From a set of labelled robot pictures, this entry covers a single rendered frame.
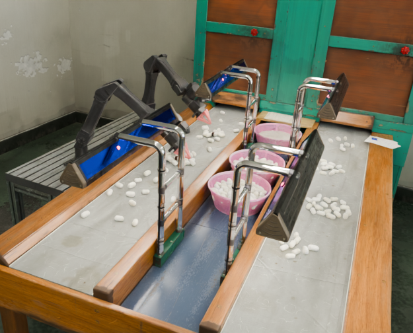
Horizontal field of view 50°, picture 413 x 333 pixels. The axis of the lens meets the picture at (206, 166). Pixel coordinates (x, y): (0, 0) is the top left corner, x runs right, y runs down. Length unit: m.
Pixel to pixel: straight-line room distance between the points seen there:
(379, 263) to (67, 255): 1.01
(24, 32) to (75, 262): 2.93
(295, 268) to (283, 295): 0.14
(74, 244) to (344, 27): 1.85
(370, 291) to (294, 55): 1.63
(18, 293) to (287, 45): 1.95
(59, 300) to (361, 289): 0.89
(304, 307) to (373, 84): 1.64
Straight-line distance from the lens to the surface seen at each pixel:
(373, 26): 2.66
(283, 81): 2.76
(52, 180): 2.13
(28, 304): 1.52
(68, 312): 1.43
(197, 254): 1.60
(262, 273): 1.45
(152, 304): 1.41
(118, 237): 1.57
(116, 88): 2.08
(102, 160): 1.32
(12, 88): 4.11
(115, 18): 4.22
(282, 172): 1.23
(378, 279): 1.51
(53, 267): 1.47
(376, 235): 1.72
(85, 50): 4.49
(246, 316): 1.30
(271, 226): 1.05
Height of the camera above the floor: 1.63
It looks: 26 degrees down
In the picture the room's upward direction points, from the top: 4 degrees clockwise
